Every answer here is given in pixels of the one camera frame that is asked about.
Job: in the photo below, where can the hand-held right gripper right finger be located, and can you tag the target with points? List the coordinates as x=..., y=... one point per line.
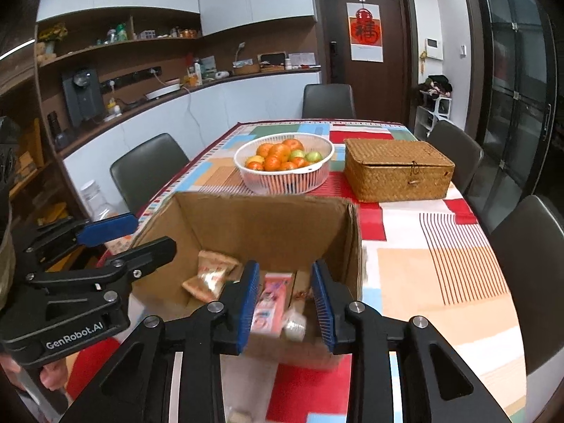
x=324, y=304

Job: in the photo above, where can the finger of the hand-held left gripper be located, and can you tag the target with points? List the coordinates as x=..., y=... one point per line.
x=145, y=255
x=110, y=229

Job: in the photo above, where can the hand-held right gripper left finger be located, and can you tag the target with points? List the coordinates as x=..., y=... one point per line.
x=249, y=299

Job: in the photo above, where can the long pink snack packet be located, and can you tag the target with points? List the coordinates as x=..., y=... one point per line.
x=273, y=304

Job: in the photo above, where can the pale snack packet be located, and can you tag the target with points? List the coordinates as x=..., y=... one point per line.
x=294, y=327

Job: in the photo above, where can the tan snack packet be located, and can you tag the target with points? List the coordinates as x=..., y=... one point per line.
x=211, y=275

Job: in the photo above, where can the brown cardboard box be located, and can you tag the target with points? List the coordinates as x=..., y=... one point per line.
x=264, y=220

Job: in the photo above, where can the person's left hand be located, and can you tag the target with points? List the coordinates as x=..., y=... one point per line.
x=55, y=374

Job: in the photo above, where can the clear bottle with pink drink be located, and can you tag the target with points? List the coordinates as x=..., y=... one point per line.
x=99, y=205

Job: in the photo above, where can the dark grey dining chair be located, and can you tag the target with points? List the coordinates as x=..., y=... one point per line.
x=328, y=101
x=533, y=273
x=456, y=154
x=147, y=167

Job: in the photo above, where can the black flask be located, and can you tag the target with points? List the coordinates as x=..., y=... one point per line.
x=56, y=130

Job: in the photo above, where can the small bottle with yellow cap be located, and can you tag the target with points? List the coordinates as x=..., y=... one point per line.
x=113, y=108

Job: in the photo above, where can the white plastic fruit basket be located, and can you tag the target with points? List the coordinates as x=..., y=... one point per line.
x=282, y=183

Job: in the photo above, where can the dark water dispenser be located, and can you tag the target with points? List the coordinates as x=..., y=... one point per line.
x=81, y=97

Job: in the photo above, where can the pile of oranges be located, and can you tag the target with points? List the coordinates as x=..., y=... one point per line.
x=275, y=158

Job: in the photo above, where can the lidded wicker basket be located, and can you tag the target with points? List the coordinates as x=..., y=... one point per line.
x=396, y=176

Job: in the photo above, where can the green round fruit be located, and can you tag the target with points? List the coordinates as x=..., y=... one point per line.
x=297, y=154
x=313, y=156

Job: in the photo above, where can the white round appliance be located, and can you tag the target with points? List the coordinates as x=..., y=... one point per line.
x=164, y=90

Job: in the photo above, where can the white lower cabinets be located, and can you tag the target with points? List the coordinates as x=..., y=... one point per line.
x=246, y=105

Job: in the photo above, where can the green bottle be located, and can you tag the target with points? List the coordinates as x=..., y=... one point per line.
x=122, y=33

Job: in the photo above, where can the yellow flower bunch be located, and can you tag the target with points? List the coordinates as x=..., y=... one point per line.
x=53, y=35

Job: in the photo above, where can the dark brown door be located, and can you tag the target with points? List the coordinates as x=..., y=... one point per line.
x=339, y=88

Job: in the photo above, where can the white rack with clothes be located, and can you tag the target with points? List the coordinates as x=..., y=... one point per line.
x=434, y=110

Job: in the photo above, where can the black framed tablet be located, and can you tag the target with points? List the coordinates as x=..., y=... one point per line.
x=272, y=59

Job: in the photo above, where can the white intercom panel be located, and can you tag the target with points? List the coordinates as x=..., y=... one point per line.
x=433, y=48

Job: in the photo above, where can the dark framed glass doors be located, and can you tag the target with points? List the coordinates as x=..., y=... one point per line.
x=515, y=75

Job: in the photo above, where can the black wall power strip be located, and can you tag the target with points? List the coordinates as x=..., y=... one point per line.
x=132, y=78

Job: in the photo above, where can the wooden wall shelf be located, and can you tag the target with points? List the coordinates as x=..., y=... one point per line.
x=132, y=46

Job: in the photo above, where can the red and white wall poster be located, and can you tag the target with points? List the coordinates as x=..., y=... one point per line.
x=365, y=31

